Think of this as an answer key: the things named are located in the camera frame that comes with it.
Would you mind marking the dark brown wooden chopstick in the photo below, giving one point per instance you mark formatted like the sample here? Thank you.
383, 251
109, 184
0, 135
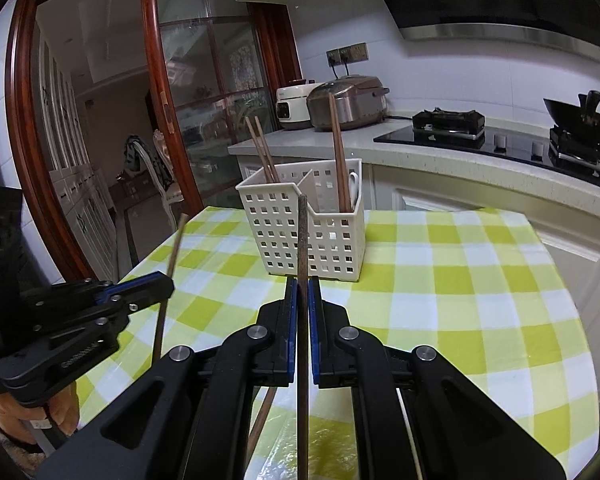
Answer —
303, 240

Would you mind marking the white electric cooker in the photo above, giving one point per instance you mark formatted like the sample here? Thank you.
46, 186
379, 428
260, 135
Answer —
292, 102

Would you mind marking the green checked tablecloth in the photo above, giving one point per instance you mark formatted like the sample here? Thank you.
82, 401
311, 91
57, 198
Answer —
455, 285

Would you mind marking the white perforated plastic utensil basket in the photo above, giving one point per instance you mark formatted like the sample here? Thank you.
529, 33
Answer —
267, 191

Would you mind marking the steel rice cooker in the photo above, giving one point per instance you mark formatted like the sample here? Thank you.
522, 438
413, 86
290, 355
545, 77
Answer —
355, 105

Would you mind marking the black gas stove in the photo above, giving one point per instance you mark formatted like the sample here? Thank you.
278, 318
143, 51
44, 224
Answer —
455, 142

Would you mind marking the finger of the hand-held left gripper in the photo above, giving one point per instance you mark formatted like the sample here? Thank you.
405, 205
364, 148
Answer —
80, 345
145, 282

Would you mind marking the person's left hand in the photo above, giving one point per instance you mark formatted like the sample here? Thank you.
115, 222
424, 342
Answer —
62, 405

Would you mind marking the dark cloth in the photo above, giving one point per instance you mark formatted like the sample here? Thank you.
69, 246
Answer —
137, 152

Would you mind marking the wall power outlets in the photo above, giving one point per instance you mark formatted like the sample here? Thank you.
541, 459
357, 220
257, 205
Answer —
347, 53

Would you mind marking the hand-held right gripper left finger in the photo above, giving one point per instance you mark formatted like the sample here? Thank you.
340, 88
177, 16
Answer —
292, 320

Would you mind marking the white carved chair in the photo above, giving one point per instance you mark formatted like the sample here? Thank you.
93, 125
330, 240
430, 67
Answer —
165, 180

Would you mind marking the range hood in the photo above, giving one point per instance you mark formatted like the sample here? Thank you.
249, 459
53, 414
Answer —
480, 0

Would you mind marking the red wooden glass sliding door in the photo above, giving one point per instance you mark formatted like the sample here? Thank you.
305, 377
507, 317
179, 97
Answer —
150, 110

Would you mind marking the white tall cabinets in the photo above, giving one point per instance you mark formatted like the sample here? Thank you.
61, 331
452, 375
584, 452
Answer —
75, 160

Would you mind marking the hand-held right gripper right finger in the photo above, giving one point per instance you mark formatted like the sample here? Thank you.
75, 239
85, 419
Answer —
314, 320

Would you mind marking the black wok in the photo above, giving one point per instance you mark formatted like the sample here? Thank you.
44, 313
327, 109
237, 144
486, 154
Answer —
580, 120

